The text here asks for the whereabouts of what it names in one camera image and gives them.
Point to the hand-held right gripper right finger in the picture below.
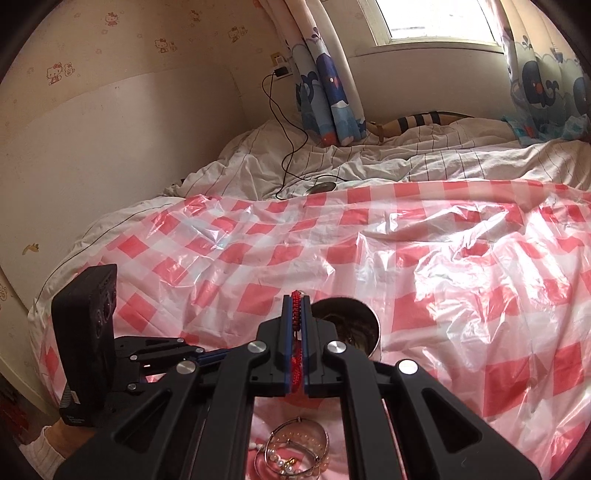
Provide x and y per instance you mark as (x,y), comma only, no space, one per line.
(318,350)

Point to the wide whale print curtain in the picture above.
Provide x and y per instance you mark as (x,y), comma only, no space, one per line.
(545,83)

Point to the narrow whale print curtain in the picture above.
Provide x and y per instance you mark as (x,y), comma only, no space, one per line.
(323,83)

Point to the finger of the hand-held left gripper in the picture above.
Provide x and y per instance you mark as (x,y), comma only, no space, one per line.
(143,387)
(212,355)

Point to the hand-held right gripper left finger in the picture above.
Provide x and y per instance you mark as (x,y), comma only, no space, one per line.
(288,332)

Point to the window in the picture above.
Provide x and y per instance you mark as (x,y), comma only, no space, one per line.
(438,18)

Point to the wall socket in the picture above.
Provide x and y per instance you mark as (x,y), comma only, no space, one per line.
(279,60)

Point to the round grey charging pad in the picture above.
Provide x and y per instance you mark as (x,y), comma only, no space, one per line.
(322,187)

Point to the black charger plug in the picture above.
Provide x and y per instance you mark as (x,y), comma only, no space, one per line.
(280,72)

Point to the blue patterned cloth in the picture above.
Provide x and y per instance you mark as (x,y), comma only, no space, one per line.
(531,131)

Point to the person's left forearm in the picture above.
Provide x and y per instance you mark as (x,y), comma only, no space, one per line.
(60,434)

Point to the white striped duvet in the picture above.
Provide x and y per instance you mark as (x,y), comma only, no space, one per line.
(415,157)

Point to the round metal tin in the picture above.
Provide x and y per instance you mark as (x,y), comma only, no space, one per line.
(360,323)

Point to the striped pillow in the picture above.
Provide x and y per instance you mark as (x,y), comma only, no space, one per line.
(415,122)

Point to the red checked plastic sheet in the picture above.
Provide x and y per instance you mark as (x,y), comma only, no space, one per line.
(415,277)

